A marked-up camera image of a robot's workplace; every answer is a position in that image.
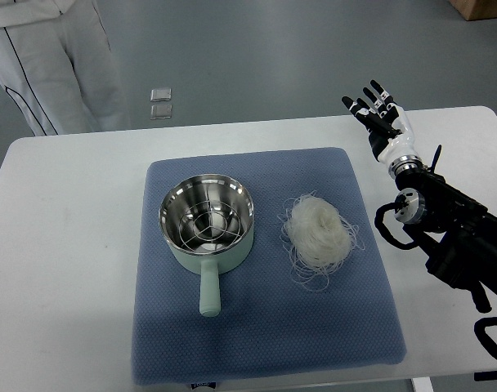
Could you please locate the wire steaming rack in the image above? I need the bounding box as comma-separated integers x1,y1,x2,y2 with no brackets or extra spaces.
177,201,243,253

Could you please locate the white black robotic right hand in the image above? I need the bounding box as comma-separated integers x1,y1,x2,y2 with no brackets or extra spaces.
342,80,417,166

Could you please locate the cardboard box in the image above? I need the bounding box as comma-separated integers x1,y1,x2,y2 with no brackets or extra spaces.
455,0,497,21

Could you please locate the blue textured cloth mat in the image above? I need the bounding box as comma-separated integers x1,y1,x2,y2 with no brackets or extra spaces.
132,148,406,385

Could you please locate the black cable loop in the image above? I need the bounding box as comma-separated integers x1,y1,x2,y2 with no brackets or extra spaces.
473,316,497,368

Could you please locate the metal floor plate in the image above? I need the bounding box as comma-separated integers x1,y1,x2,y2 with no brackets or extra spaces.
150,87,172,102
150,103,172,120

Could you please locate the white vermicelli noodle nest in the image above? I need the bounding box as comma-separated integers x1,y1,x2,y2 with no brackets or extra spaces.
278,192,365,292

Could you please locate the person in white clothes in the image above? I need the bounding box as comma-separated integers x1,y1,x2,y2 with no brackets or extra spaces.
0,0,130,136

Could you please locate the upper metal floor plate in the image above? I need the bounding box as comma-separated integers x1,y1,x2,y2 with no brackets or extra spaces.
150,87,172,102

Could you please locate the mint green steel pot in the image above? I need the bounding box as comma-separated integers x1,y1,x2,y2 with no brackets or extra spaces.
159,174,255,317

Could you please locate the lower metal floor plate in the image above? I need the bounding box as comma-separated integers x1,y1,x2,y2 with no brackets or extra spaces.
150,103,172,120

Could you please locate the table control panel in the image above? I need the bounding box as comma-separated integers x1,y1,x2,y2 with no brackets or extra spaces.
473,371,497,382

